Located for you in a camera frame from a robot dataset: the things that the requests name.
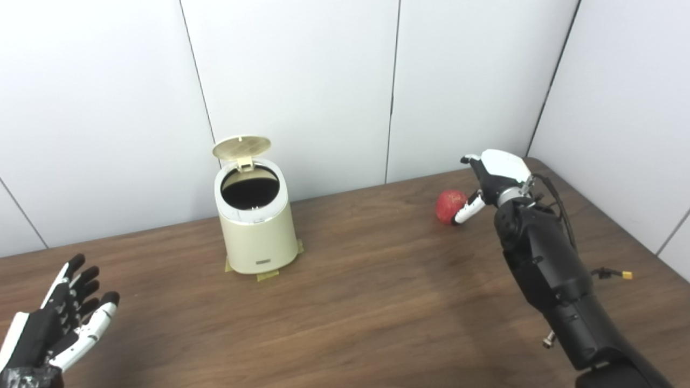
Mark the round cream bin lid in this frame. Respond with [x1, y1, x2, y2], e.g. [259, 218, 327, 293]
[212, 135, 272, 172]

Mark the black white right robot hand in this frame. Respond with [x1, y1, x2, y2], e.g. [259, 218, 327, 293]
[453, 149, 534, 226]

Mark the red apple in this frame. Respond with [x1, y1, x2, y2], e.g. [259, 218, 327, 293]
[436, 189, 470, 225]

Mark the cable with yellow connector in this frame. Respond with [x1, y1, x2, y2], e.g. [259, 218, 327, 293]
[590, 268, 634, 281]

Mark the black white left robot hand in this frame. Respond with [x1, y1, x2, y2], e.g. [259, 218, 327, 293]
[0, 254, 120, 388]

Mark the cream-colored bin body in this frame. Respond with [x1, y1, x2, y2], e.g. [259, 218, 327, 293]
[214, 158, 299, 275]

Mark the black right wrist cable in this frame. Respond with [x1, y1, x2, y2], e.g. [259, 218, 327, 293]
[531, 172, 578, 254]

